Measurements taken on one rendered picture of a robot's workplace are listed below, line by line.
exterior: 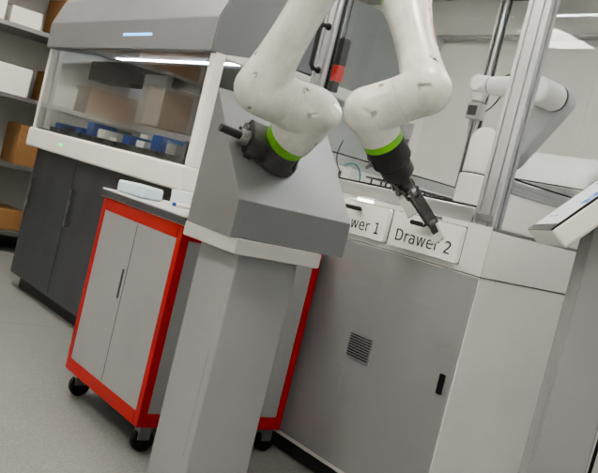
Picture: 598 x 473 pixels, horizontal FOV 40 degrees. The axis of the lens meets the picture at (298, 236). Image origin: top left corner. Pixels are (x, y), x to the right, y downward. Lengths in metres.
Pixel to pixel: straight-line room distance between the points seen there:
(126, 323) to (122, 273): 0.18
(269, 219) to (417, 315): 0.62
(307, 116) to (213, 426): 0.86
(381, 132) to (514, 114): 0.73
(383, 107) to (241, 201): 0.53
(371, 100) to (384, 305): 1.03
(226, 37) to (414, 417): 1.66
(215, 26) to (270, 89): 1.31
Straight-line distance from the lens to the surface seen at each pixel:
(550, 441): 2.01
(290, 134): 2.16
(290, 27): 2.04
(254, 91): 2.06
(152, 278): 2.66
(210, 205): 2.23
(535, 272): 2.60
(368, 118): 1.76
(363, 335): 2.70
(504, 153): 2.43
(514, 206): 2.47
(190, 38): 3.50
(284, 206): 2.20
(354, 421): 2.72
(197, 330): 2.29
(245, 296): 2.20
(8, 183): 6.68
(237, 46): 3.38
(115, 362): 2.82
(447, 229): 2.49
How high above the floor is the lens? 0.92
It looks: 3 degrees down
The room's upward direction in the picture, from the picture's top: 14 degrees clockwise
